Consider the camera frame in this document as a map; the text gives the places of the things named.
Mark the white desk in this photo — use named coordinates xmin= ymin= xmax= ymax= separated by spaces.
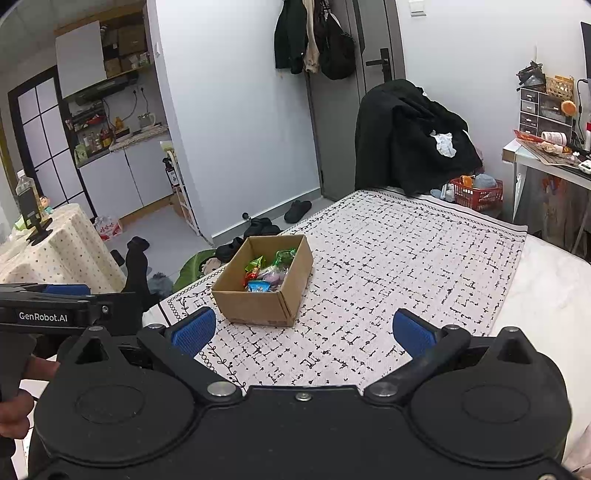
xmin=502 ymin=138 xmax=591 ymax=259

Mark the brown cardboard box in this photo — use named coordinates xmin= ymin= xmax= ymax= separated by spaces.
xmin=211 ymin=234 xmax=315 ymax=328

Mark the narrow white rack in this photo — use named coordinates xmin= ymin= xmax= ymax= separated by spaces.
xmin=161 ymin=141 xmax=204 ymax=236

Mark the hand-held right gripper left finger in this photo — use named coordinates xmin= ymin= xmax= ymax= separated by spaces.
xmin=58 ymin=306 xmax=243 ymax=406

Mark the table with dotted cloth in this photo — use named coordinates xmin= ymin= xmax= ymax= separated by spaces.
xmin=0 ymin=203 xmax=125 ymax=296

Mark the person's leg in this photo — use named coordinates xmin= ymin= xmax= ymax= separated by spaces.
xmin=121 ymin=236 xmax=160 ymax=311

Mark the grey drawer organizer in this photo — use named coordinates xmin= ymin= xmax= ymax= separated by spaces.
xmin=519 ymin=88 xmax=575 ymax=138

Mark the black door handle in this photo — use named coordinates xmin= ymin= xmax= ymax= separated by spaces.
xmin=365 ymin=47 xmax=391 ymax=70

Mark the beige hanging garment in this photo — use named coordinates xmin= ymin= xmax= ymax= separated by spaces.
xmin=302 ymin=0 xmax=321 ymax=73

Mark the black hanging bag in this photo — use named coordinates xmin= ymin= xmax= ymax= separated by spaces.
xmin=318 ymin=9 xmax=356 ymax=80

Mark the black phone stand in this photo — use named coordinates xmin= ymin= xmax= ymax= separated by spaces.
xmin=18 ymin=191 xmax=54 ymax=245

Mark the black range hood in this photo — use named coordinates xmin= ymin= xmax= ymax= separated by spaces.
xmin=76 ymin=78 xmax=139 ymax=106

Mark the woven bamboo basket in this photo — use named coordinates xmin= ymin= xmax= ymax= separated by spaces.
xmin=546 ymin=75 xmax=574 ymax=100

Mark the pink white package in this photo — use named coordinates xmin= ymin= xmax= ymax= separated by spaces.
xmin=93 ymin=215 xmax=124 ymax=241

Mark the green leaf floor mat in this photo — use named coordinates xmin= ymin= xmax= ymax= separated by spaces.
xmin=173 ymin=249 xmax=218 ymax=292

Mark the white kitchen cabinet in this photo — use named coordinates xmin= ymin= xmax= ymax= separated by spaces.
xmin=76 ymin=134 xmax=185 ymax=222

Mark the grey fluffy cloth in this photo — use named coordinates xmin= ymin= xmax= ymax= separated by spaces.
xmin=148 ymin=272 xmax=174 ymax=296

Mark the black jacket on chair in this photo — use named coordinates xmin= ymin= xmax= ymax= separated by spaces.
xmin=355 ymin=79 xmax=483 ymax=197

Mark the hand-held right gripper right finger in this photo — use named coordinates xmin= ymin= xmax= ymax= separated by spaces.
xmin=364 ymin=308 xmax=546 ymax=406

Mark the black-framed sliding door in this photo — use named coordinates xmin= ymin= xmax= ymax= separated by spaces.
xmin=7 ymin=67 xmax=88 ymax=213

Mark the white black-patterned printed blanket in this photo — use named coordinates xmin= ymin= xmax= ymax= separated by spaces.
xmin=159 ymin=188 xmax=529 ymax=386

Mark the white crumpled cloth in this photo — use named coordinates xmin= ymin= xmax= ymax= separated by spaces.
xmin=429 ymin=131 xmax=455 ymax=157

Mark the black hanging coat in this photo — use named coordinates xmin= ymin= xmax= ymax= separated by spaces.
xmin=274 ymin=0 xmax=309 ymax=75

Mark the person's left hand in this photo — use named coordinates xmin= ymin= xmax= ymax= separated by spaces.
xmin=0 ymin=359 xmax=61 ymax=439

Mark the grey door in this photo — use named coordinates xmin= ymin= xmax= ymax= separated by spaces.
xmin=307 ymin=0 xmax=407 ymax=201

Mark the white mattress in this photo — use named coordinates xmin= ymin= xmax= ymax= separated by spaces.
xmin=480 ymin=233 xmax=591 ymax=472

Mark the dark crumpled object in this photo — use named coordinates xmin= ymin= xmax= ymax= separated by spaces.
xmin=516 ymin=61 xmax=548 ymax=88

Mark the black monitor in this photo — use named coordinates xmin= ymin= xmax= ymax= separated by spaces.
xmin=581 ymin=21 xmax=591 ymax=81

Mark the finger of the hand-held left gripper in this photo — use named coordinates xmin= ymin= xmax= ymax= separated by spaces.
xmin=0 ymin=284 xmax=122 ymax=304

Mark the dark green snack packet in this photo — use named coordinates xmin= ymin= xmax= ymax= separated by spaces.
xmin=272 ymin=248 xmax=298 ymax=273

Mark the red plastic basket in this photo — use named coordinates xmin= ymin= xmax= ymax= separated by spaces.
xmin=450 ymin=175 xmax=504 ymax=212

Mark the clear plastic bottle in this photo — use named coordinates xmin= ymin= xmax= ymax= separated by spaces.
xmin=15 ymin=170 xmax=40 ymax=199

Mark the white wall cupboard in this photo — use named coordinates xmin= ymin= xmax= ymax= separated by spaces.
xmin=54 ymin=2 xmax=153 ymax=100

